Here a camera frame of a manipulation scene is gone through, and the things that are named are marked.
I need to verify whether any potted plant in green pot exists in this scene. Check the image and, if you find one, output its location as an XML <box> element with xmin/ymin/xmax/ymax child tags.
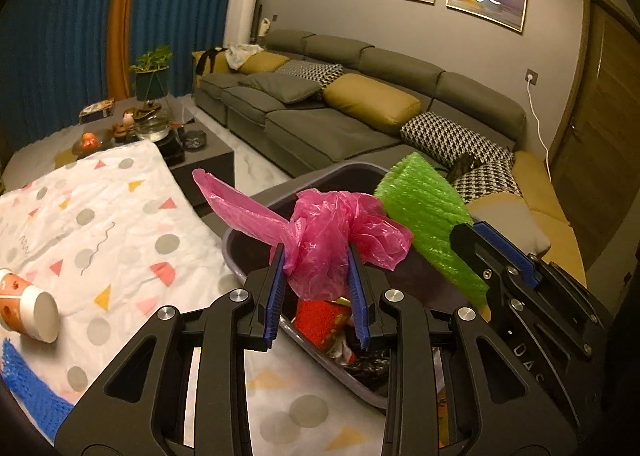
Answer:
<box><xmin>129</xmin><ymin>46</ymin><xmax>175</xmax><ymax>102</ymax></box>

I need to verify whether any pink plastic bag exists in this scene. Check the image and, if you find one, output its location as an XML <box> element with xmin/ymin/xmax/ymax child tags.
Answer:
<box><xmin>192</xmin><ymin>168</ymin><xmax>415</xmax><ymax>301</ymax></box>

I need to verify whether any flat printed box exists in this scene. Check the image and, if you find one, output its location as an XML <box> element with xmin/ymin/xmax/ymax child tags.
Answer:
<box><xmin>79</xmin><ymin>100</ymin><xmax>115</xmax><ymax>123</ymax></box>

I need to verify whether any white standing air conditioner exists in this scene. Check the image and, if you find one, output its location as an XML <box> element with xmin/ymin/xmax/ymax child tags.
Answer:
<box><xmin>222</xmin><ymin>0</ymin><xmax>263</xmax><ymax>49</ymax></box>

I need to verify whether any large mustard pillow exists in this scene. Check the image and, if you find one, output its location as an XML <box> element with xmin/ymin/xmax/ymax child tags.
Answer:
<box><xmin>322</xmin><ymin>73</ymin><xmax>423</xmax><ymax>129</ymax></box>

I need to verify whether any small mustard pillow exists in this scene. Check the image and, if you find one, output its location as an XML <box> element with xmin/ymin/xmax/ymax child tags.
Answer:
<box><xmin>239</xmin><ymin>53</ymin><xmax>291</xmax><ymax>75</ymax></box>

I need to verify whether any small doll figurine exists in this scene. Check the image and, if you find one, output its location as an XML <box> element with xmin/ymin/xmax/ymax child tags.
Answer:
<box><xmin>112</xmin><ymin>108</ymin><xmax>136</xmax><ymax>137</ymax></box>

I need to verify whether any blue foam net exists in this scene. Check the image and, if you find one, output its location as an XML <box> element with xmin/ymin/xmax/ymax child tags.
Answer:
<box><xmin>0</xmin><ymin>338</ymin><xmax>73</xmax><ymax>442</ymax></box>

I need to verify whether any orange dotted paper cup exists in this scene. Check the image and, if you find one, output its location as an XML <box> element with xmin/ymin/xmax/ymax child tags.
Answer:
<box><xmin>0</xmin><ymin>268</ymin><xmax>61</xmax><ymax>344</ymax></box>

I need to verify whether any grey pillow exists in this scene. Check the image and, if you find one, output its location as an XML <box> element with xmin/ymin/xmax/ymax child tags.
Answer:
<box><xmin>245</xmin><ymin>72</ymin><xmax>326</xmax><ymax>104</ymax></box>

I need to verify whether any white charging cable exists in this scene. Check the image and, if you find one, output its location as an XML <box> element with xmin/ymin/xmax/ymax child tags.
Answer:
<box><xmin>527</xmin><ymin>83</ymin><xmax>551</xmax><ymax>163</ymax></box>

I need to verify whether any orange curtain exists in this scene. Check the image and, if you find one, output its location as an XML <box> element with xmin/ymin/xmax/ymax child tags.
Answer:
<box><xmin>107</xmin><ymin>0</ymin><xmax>146</xmax><ymax>101</ymax></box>

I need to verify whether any green bubble wrap sheet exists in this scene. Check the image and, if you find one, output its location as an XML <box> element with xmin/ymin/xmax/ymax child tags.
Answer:
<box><xmin>374</xmin><ymin>152</ymin><xmax>488</xmax><ymax>309</ymax></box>

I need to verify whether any glass teapot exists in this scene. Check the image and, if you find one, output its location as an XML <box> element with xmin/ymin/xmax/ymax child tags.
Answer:
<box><xmin>134</xmin><ymin>112</ymin><xmax>173</xmax><ymax>143</ymax></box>

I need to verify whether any beige grey cushion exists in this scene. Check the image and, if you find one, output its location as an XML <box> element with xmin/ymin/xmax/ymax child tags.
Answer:
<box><xmin>467</xmin><ymin>193</ymin><xmax>551</xmax><ymax>257</ymax></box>

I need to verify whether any wooden door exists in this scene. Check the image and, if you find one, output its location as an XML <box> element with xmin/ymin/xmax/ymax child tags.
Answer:
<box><xmin>550</xmin><ymin>0</ymin><xmax>640</xmax><ymax>281</ymax></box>

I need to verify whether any grey sectional sofa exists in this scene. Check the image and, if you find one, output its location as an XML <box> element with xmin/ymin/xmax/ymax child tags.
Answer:
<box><xmin>192</xmin><ymin>28</ymin><xmax>587</xmax><ymax>289</ymax></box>

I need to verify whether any black plastic bag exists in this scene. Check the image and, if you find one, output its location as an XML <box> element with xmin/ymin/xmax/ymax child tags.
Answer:
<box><xmin>345</xmin><ymin>351</ymin><xmax>391</xmax><ymax>387</ymax></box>

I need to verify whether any red cup with gold lining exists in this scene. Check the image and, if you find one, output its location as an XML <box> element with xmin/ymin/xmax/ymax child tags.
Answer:
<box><xmin>295</xmin><ymin>298</ymin><xmax>353</xmax><ymax>349</ymax></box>

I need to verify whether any black tea stove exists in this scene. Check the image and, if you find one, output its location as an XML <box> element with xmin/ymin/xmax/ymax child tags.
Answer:
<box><xmin>157</xmin><ymin>136</ymin><xmax>186</xmax><ymax>165</ymax></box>

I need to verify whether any orange fruit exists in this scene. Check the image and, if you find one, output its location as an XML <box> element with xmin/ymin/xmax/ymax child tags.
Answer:
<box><xmin>72</xmin><ymin>132</ymin><xmax>98</xmax><ymax>157</ymax></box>

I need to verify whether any grey plastic bin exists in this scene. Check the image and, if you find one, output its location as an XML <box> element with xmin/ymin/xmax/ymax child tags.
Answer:
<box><xmin>221</xmin><ymin>162</ymin><xmax>481</xmax><ymax>409</ymax></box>

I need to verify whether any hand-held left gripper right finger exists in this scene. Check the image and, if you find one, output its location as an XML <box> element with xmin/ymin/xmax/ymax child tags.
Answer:
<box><xmin>347</xmin><ymin>242</ymin><xmax>581</xmax><ymax>456</ymax></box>

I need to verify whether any white cloth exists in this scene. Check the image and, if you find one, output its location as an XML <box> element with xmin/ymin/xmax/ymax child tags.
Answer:
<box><xmin>226</xmin><ymin>43</ymin><xmax>263</xmax><ymax>69</ymax></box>

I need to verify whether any dark coffee table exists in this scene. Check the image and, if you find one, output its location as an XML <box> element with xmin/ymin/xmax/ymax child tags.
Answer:
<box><xmin>50</xmin><ymin>96</ymin><xmax>236</xmax><ymax>209</ymax></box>

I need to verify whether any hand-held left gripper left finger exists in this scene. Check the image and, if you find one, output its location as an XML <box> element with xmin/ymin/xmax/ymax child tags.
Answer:
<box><xmin>54</xmin><ymin>243</ymin><xmax>287</xmax><ymax>456</ymax></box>

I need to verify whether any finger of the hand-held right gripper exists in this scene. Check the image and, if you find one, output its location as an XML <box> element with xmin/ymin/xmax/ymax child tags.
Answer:
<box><xmin>449</xmin><ymin>225</ymin><xmax>507</xmax><ymax>309</ymax></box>
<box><xmin>471</xmin><ymin>221</ymin><xmax>542</xmax><ymax>285</ymax></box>

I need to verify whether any houndstooth pillow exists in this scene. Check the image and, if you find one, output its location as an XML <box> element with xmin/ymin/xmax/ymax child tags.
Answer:
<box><xmin>400</xmin><ymin>112</ymin><xmax>513</xmax><ymax>167</ymax></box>
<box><xmin>276</xmin><ymin>60</ymin><xmax>346</xmax><ymax>89</ymax></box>
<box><xmin>452</xmin><ymin>158</ymin><xmax>523</xmax><ymax>204</ymax></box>

